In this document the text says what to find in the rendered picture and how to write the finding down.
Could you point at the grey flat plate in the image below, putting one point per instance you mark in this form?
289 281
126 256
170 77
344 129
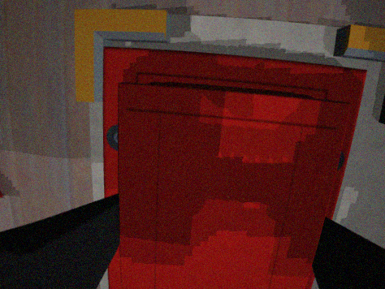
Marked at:
361 203

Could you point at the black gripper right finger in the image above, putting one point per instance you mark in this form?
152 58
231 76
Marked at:
346 260

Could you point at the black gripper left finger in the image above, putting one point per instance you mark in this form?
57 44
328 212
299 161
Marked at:
71 250

